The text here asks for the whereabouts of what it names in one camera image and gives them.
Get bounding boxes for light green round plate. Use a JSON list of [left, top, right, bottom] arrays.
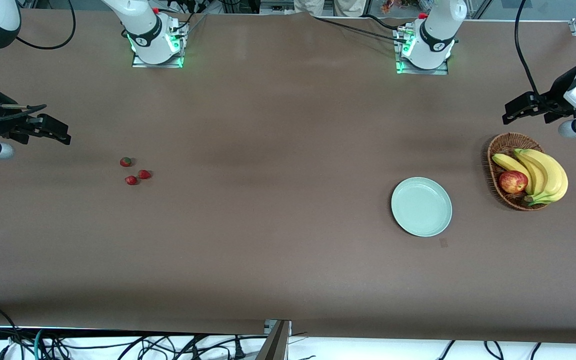
[[391, 177, 453, 238]]

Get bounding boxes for brown wicker basket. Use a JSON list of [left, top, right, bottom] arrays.
[[487, 132, 552, 212]]

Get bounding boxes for small yellow banana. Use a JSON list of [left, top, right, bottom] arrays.
[[491, 152, 534, 196]]

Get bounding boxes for red apple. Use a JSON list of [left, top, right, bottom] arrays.
[[499, 170, 529, 195]]

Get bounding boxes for large yellow banana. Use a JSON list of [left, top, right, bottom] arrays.
[[520, 148, 569, 206]]

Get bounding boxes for orange background object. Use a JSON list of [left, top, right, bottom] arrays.
[[381, 0, 421, 14]]

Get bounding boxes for beige person trousers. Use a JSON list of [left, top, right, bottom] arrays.
[[294, 0, 368, 18]]

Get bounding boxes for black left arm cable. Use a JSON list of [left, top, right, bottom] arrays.
[[514, 0, 544, 98]]

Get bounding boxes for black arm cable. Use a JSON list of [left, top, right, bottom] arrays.
[[514, 0, 544, 98], [0, 0, 77, 123]]

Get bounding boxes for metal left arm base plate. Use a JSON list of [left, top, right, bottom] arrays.
[[395, 27, 450, 76]]

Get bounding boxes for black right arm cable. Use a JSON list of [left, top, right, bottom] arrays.
[[0, 0, 77, 123]]

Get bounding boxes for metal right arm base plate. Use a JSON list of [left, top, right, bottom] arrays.
[[132, 22, 189, 69]]

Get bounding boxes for short black table cable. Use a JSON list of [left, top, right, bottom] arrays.
[[360, 14, 404, 32]]

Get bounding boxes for long black table cable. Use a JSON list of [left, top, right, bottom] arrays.
[[312, 16, 409, 44]]

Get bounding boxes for black base power cables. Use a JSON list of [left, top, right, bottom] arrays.
[[160, 0, 210, 32]]

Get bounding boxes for teal floor cable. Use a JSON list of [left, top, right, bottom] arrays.
[[33, 328, 47, 360]]

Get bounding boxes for aluminium profile post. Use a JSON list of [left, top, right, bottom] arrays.
[[255, 319, 292, 360]]

